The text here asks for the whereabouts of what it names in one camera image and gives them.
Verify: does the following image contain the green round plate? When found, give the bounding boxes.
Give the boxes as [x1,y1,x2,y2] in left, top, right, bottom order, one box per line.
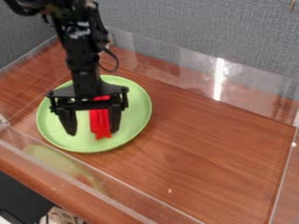
[36,74,152,153]

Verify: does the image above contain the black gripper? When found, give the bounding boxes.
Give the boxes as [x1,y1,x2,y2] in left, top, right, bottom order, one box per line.
[47,81,130,136]

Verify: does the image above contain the red toy carrot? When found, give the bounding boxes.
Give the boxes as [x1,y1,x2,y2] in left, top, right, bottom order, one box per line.
[88,94,115,141]

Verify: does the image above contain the black cable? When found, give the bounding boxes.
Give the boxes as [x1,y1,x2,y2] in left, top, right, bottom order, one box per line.
[98,47,120,74]

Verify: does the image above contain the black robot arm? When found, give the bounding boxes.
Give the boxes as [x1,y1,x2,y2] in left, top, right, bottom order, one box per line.
[4,0,130,139]

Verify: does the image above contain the clear acrylic enclosure wall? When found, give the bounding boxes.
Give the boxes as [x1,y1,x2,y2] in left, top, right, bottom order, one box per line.
[0,30,299,224]

